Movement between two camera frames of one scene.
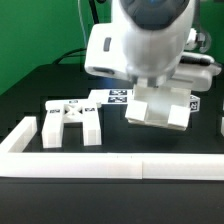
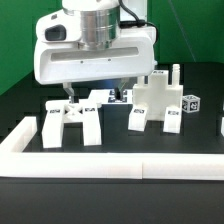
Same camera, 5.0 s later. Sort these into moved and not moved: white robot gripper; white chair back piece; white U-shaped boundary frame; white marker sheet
Moved: white robot gripper
Not moved: white marker sheet; white chair back piece; white U-shaped boundary frame
